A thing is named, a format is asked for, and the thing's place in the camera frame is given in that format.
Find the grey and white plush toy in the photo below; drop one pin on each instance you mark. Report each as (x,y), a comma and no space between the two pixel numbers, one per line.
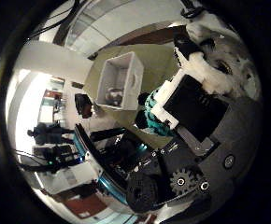
(113,95)

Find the red brown cabinet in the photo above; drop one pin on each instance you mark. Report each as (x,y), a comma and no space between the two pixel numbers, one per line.
(84,207)

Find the dark desk with equipment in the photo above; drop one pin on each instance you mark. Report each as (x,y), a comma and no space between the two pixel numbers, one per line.
(54,157)

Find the teal panda plush toy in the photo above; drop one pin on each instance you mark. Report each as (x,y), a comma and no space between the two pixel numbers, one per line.
(155,125)

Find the person in dark clothes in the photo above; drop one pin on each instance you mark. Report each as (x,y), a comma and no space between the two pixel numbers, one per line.
(48,133)

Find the white open container box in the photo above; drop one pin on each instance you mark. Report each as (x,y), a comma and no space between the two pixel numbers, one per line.
(132,77)

